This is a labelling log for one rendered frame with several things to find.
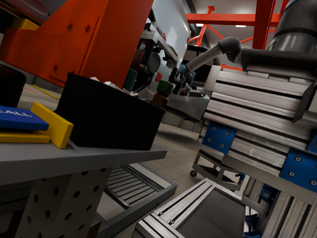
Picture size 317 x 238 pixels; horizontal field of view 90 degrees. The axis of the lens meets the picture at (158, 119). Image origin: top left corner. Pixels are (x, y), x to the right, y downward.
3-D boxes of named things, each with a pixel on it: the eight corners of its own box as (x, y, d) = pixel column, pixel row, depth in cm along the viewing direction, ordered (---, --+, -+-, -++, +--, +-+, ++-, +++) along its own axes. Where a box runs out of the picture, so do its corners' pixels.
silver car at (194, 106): (187, 121, 843) (198, 93, 837) (222, 134, 752) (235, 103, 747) (129, 96, 410) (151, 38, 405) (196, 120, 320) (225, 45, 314)
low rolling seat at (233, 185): (187, 174, 188) (198, 148, 187) (209, 179, 203) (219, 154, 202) (213, 197, 149) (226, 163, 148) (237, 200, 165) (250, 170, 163)
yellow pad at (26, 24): (43, 44, 87) (45, 35, 87) (55, 46, 80) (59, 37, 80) (10, 27, 75) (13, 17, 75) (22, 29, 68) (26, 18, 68)
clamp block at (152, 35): (144, 43, 92) (147, 34, 92) (156, 45, 87) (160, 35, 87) (138, 38, 87) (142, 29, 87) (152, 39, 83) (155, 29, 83)
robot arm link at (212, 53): (241, 38, 104) (177, 76, 127) (243, 47, 112) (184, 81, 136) (234, 26, 108) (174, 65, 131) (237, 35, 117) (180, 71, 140)
